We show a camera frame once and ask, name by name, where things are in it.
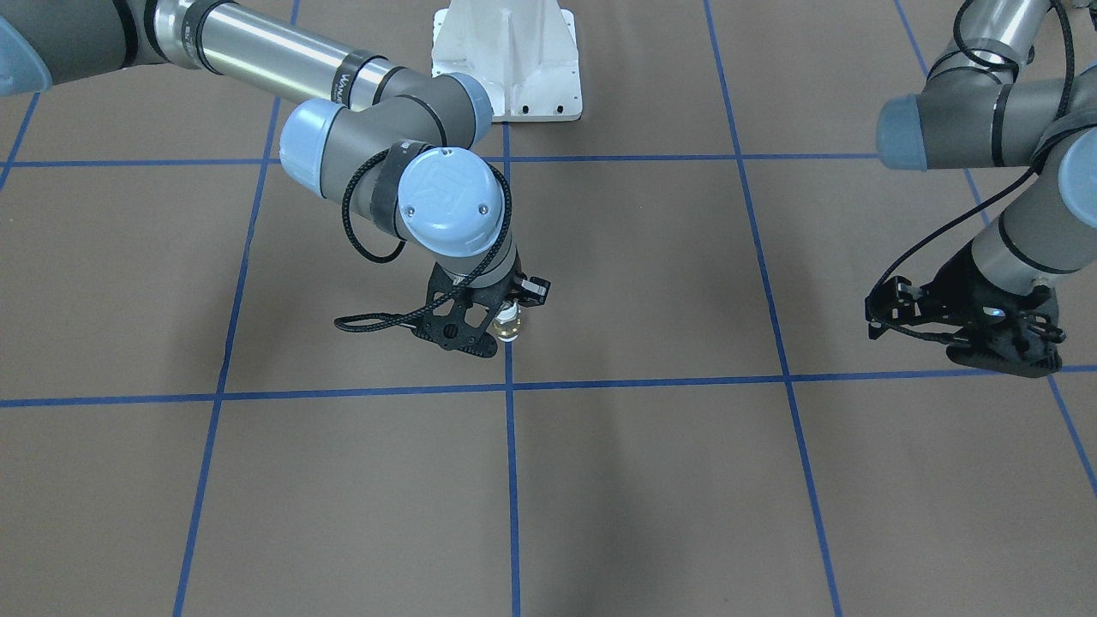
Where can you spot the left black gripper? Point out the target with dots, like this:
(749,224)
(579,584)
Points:
(958,285)

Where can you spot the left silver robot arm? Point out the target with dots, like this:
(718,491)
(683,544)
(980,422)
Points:
(1005,92)

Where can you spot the white PPR brass valve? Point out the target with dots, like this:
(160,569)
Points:
(507,323)

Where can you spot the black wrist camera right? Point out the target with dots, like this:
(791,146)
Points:
(450,326)

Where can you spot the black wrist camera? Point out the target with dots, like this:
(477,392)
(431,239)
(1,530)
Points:
(1030,351)
(450,326)

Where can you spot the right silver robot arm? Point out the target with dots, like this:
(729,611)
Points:
(385,142)

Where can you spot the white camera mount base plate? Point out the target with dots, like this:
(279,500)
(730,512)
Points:
(525,54)

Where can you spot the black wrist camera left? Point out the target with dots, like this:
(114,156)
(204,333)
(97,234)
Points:
(1030,351)

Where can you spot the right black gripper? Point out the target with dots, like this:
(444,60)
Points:
(533,290)

